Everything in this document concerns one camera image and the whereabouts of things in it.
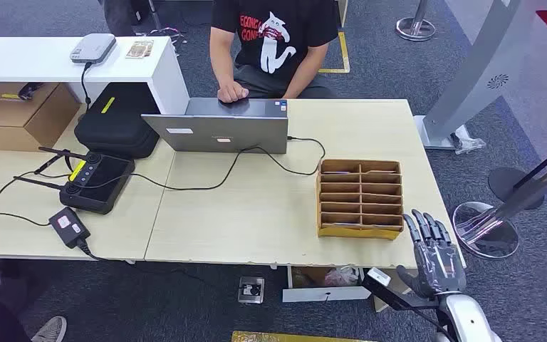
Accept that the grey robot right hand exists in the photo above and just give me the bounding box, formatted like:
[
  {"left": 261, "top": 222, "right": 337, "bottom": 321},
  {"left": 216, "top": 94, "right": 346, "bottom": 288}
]
[{"left": 396, "top": 209, "right": 468, "bottom": 299}]

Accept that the person's right hand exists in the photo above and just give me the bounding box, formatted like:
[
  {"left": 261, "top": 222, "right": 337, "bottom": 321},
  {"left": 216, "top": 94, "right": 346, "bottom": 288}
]
[{"left": 217, "top": 82, "right": 250, "bottom": 104}]

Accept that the person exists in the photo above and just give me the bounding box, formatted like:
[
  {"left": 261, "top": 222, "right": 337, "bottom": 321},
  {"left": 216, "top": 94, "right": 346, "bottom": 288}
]
[{"left": 209, "top": 0, "right": 340, "bottom": 104}]

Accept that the brown compartment card organizer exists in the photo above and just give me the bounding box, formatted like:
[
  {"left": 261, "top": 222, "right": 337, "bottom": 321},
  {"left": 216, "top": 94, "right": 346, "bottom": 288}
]
[{"left": 316, "top": 159, "right": 405, "bottom": 241}]

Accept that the person's leg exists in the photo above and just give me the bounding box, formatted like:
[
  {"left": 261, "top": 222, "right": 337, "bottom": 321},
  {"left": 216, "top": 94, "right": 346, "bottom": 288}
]
[{"left": 98, "top": 0, "right": 137, "bottom": 38}]

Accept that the grey laptop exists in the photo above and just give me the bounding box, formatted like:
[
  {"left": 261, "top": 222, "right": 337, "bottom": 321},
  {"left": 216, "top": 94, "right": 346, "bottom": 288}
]
[{"left": 141, "top": 98, "right": 289, "bottom": 155}]

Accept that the chrome stanchion with mirrored base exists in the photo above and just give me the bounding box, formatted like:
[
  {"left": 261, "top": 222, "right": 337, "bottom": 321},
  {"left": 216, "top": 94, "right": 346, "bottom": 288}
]
[{"left": 452, "top": 148, "right": 547, "bottom": 261}]

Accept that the crumpled plastic bag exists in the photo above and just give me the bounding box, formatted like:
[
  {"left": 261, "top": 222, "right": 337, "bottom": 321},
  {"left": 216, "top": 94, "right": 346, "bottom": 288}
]
[{"left": 323, "top": 266, "right": 360, "bottom": 287}]

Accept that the white desk drawer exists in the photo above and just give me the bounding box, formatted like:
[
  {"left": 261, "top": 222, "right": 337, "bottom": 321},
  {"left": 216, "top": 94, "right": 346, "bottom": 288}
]
[{"left": 281, "top": 265, "right": 373, "bottom": 304}]

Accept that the black zippered carrying case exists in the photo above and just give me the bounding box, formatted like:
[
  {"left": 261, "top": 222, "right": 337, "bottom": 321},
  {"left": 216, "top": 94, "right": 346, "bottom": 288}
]
[{"left": 73, "top": 82, "right": 161, "bottom": 160}]

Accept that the yellow floor tape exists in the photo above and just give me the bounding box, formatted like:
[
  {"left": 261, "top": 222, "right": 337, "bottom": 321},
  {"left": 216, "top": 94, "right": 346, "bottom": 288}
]
[{"left": 319, "top": 31, "right": 351, "bottom": 75}]

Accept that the clear plastic wrap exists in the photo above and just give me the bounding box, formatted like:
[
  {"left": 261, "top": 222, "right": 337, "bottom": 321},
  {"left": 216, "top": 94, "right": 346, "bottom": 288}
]
[{"left": 452, "top": 134, "right": 486, "bottom": 156}]

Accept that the grey router box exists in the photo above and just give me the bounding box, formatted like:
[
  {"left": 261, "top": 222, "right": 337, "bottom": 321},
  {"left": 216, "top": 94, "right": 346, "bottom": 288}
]
[{"left": 69, "top": 33, "right": 118, "bottom": 65}]

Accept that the black remote controller with antennas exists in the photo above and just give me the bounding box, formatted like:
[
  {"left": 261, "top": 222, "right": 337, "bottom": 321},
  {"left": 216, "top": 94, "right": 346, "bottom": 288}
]
[{"left": 13, "top": 146, "right": 136, "bottom": 216}]

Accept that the yellow floor strip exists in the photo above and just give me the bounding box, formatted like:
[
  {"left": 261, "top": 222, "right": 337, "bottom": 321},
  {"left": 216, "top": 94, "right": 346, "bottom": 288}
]
[{"left": 231, "top": 331, "right": 364, "bottom": 342}]

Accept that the metal floor socket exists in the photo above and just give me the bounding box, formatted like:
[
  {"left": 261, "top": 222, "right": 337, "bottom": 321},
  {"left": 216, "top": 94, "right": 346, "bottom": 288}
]
[{"left": 236, "top": 276, "right": 266, "bottom": 304}]

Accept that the white counter shelf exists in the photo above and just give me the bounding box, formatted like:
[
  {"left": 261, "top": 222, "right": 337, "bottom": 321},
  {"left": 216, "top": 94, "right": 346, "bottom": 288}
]
[{"left": 0, "top": 36, "right": 190, "bottom": 115}]

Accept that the silver gate pillar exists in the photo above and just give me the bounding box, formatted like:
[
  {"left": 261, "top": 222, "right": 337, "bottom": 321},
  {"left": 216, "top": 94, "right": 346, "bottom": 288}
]
[{"left": 413, "top": 0, "right": 547, "bottom": 151}]

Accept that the small black object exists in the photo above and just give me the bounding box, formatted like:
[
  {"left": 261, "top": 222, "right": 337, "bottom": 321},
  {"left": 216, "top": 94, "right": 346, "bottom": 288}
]
[{"left": 17, "top": 82, "right": 46, "bottom": 101}]

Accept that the black power adapter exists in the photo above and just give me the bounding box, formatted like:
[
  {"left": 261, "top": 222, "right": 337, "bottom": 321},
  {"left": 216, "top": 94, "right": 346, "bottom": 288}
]
[{"left": 48, "top": 207, "right": 92, "bottom": 249}]

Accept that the brown cardboard box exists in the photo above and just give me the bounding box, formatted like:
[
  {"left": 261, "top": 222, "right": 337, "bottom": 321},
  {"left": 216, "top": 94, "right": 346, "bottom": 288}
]
[{"left": 0, "top": 82, "right": 82, "bottom": 153}]

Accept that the grey shoe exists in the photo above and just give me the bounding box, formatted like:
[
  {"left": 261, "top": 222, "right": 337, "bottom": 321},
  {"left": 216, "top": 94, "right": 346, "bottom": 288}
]
[{"left": 30, "top": 316, "right": 68, "bottom": 342}]

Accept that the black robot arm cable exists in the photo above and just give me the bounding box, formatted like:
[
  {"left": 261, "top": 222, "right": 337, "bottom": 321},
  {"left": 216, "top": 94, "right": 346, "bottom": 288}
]
[{"left": 396, "top": 301, "right": 456, "bottom": 342}]

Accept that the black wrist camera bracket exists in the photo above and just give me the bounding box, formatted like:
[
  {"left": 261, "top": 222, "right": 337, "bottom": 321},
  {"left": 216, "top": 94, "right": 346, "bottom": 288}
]
[{"left": 362, "top": 266, "right": 439, "bottom": 313}]

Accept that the black stanchion post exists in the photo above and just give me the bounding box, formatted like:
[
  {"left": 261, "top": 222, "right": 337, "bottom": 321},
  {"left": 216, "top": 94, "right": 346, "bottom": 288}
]
[{"left": 486, "top": 135, "right": 547, "bottom": 211}]

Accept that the black laptop cable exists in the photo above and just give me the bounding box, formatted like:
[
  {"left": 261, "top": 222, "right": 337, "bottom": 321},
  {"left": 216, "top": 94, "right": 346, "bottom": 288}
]
[{"left": 73, "top": 135, "right": 326, "bottom": 192}]

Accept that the black router cable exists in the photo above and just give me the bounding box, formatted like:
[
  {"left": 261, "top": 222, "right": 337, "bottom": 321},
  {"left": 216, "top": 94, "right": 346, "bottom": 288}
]
[{"left": 80, "top": 62, "right": 93, "bottom": 113}]

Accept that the chrome stanchion post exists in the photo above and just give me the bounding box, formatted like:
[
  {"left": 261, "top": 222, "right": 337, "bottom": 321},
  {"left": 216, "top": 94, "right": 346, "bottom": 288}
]
[{"left": 395, "top": 0, "right": 437, "bottom": 42}]

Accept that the thick black adapter cable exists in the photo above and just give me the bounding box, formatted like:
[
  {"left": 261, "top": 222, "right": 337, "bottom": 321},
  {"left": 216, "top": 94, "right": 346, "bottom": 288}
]
[{"left": 75, "top": 239, "right": 137, "bottom": 265}]

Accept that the thin black cable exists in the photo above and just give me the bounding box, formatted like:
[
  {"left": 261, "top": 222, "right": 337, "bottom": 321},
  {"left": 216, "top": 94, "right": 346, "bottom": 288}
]
[
  {"left": 0, "top": 211, "right": 51, "bottom": 227},
  {"left": 0, "top": 170, "right": 71, "bottom": 217}
]

